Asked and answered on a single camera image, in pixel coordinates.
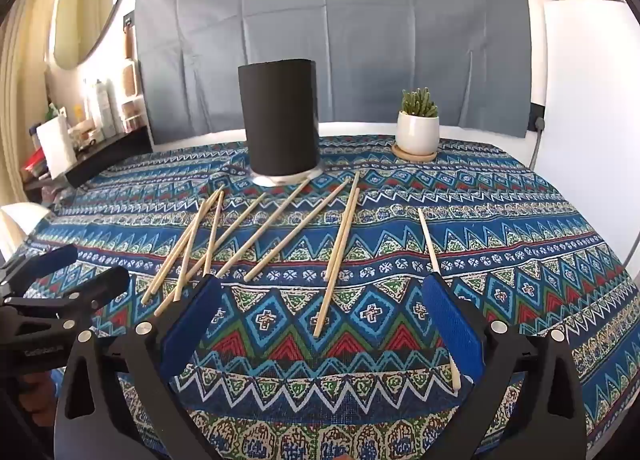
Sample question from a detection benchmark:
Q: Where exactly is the light wooden chopstick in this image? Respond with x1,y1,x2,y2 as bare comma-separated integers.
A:
417,207,462,396

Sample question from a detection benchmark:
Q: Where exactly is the white panel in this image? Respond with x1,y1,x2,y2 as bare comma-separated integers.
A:
530,0,640,261

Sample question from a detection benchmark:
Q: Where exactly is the black shelf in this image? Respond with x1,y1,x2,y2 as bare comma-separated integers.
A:
22,125,153,191

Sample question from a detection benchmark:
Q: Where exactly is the round wooden coaster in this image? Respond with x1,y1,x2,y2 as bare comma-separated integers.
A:
391,143,437,161

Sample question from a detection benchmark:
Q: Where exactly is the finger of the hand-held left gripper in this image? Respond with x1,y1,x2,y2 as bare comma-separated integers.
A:
0,245,79,291
0,266,132,336

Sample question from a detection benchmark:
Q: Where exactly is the white rounded object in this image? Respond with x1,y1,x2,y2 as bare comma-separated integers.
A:
0,203,51,261

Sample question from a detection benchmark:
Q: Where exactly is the clear jar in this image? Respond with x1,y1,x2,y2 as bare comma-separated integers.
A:
122,100,146,133

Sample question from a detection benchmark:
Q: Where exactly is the small cactus in white pot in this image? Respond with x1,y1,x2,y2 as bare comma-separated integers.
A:
396,87,441,157

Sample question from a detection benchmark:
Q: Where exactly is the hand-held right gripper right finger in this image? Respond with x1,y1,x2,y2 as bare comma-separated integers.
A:
421,273,586,460

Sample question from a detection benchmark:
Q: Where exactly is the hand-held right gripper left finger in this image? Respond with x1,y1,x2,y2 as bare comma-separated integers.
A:
54,273,226,460

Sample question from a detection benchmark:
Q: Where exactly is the bunch of wooden chopsticks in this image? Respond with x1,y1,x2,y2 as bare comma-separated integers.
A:
141,173,362,338

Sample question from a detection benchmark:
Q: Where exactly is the grey spray bottle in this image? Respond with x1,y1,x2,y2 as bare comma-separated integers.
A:
95,79,117,138

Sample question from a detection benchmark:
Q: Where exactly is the round wall mirror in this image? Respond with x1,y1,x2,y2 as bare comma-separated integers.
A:
47,0,135,71

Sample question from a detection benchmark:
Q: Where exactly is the blue patterned tablecloth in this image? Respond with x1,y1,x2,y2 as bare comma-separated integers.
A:
0,133,640,460

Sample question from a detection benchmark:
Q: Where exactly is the grey power cable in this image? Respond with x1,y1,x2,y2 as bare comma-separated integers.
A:
529,117,546,168

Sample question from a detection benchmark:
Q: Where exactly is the black cylindrical utensil holder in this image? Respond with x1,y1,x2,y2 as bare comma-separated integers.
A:
237,58,323,187

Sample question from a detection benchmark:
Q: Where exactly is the grey backdrop cloth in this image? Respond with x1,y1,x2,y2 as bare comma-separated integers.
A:
135,0,532,146

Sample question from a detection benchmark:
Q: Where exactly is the cream curtain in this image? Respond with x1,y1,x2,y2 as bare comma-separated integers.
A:
0,0,51,211

